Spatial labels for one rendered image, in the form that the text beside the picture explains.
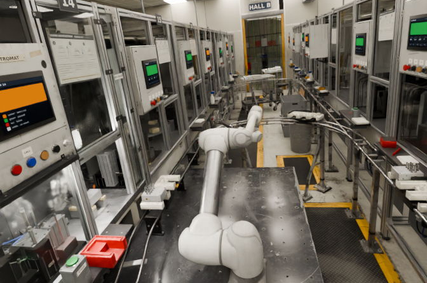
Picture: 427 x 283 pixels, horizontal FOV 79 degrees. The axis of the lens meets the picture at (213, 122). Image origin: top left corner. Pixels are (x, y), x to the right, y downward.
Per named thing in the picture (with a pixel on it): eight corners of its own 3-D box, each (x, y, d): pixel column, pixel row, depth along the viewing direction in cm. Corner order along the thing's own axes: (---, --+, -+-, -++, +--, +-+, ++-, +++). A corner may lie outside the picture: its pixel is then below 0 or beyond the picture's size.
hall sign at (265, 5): (271, 8, 846) (271, 0, 839) (248, 11, 861) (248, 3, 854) (271, 9, 850) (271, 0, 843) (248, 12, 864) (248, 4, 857)
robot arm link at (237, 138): (252, 126, 167) (231, 128, 170) (250, 127, 149) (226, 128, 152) (253, 147, 166) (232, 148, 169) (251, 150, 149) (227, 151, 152)
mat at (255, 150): (264, 188, 322) (264, 187, 322) (216, 188, 334) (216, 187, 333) (262, 95, 871) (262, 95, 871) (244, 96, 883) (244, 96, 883)
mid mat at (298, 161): (328, 190, 304) (328, 189, 303) (279, 190, 314) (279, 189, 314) (312, 154, 397) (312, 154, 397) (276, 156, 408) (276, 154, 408)
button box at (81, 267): (81, 296, 97) (72, 271, 94) (62, 294, 99) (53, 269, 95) (93, 278, 104) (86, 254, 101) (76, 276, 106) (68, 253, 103)
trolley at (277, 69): (286, 100, 756) (284, 67, 729) (265, 102, 760) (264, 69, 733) (279, 95, 837) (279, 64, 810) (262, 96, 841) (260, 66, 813)
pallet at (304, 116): (288, 121, 310) (287, 113, 307) (293, 118, 319) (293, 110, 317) (318, 125, 285) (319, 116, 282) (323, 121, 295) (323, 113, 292)
